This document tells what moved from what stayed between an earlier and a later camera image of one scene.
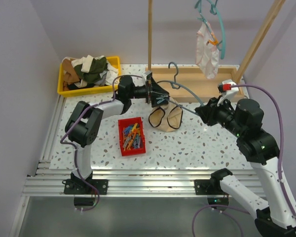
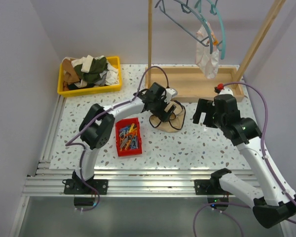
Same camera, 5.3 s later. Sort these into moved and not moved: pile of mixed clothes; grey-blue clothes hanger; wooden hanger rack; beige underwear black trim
Moved: grey-blue clothes hanger
Not moved: beige underwear black trim; wooden hanger rack; pile of mixed clothes
